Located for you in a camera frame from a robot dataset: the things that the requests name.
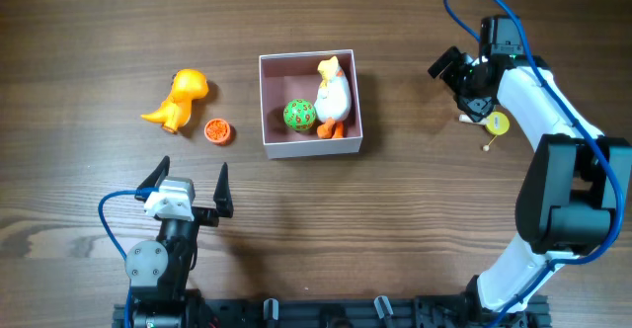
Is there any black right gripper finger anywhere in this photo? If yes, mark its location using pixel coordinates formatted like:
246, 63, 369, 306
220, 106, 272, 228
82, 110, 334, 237
455, 95, 495, 123
428, 46, 464, 79

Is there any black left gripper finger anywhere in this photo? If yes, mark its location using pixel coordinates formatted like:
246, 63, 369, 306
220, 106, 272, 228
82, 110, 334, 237
213, 162, 234, 218
134, 156, 170, 201

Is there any yellow wooden rattle drum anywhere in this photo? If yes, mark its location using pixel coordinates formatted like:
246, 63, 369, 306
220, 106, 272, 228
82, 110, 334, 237
458, 111, 510, 152

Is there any orange dinosaur toy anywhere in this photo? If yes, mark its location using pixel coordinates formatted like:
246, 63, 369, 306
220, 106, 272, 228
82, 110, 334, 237
141, 69, 209, 133

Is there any green ball with orange numbers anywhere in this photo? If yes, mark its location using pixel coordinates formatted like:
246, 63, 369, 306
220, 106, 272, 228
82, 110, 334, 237
282, 99, 317, 132

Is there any white plush duck toy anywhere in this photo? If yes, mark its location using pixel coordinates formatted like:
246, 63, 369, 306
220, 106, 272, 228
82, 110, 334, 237
314, 56, 352, 139

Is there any white box with pink interior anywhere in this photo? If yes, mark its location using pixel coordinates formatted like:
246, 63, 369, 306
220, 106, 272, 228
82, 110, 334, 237
259, 49, 363, 159

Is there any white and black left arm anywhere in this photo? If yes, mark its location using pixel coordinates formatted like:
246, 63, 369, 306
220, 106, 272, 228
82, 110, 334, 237
123, 157, 234, 327

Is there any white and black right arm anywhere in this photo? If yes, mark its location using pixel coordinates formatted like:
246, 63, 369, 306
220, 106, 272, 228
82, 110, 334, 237
429, 15, 631, 325

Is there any orange round spinner toy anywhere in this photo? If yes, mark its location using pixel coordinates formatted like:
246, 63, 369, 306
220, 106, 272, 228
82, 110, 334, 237
204, 119, 232, 146

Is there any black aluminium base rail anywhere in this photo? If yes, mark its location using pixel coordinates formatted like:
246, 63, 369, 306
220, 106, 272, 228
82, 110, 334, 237
112, 295, 552, 328

